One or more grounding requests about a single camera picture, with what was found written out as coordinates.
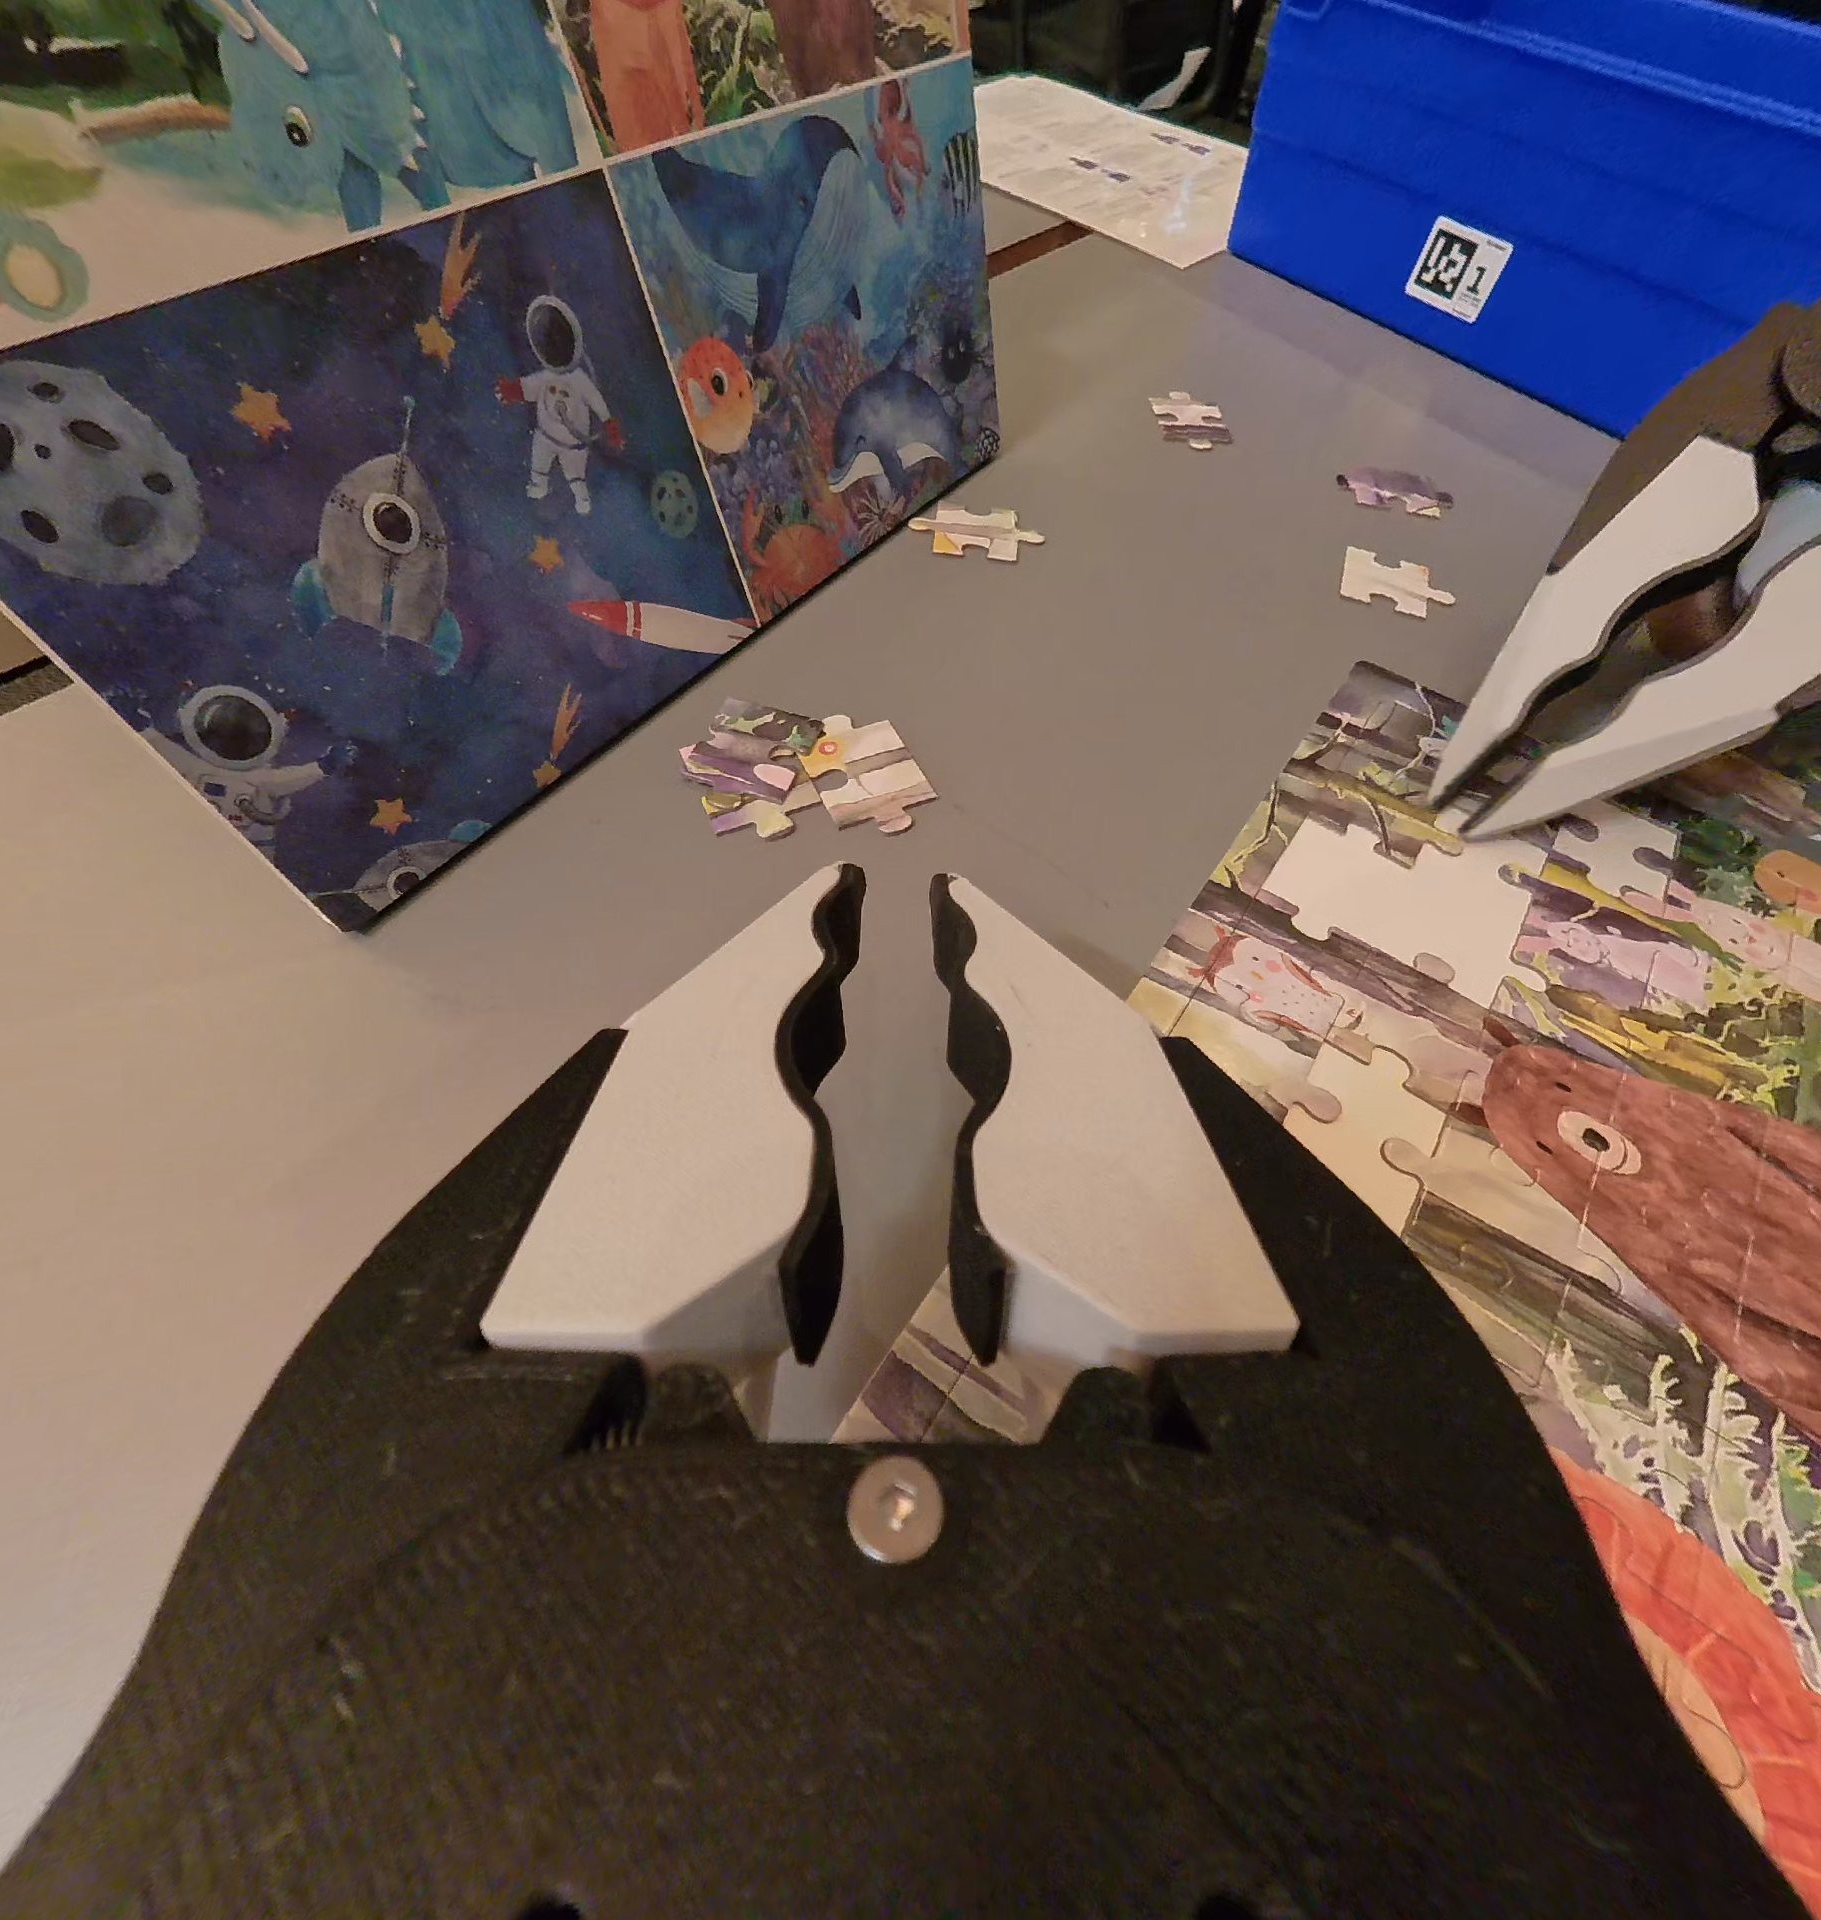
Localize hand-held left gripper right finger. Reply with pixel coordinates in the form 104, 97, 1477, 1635
928, 875, 1300, 1390

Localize purple puzzle piece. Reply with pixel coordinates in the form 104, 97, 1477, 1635
1332, 465, 1457, 523

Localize printed paper sheet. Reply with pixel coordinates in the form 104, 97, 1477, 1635
976, 75, 1248, 272

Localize partly assembled forest jigsaw puzzle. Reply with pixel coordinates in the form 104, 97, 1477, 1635
857, 665, 1821, 1920

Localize blue plastic bin white label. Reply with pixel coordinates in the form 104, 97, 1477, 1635
1225, 0, 1821, 439

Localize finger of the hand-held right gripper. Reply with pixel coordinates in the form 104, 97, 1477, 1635
1427, 439, 1767, 812
1457, 543, 1821, 840

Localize person's right hand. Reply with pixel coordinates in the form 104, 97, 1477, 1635
1645, 574, 1755, 666

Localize purple green joined puzzle pieces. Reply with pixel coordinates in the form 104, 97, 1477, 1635
681, 702, 825, 843

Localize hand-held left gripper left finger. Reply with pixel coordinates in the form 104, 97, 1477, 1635
479, 863, 871, 1370

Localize olive branch puzzle piece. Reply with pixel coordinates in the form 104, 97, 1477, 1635
1284, 756, 1460, 877

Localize yellow white puzzle piece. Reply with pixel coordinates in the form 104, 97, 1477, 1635
910, 505, 1047, 564

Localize illustrated jigsaw puzzle box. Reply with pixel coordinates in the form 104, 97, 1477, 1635
0, 0, 1003, 936

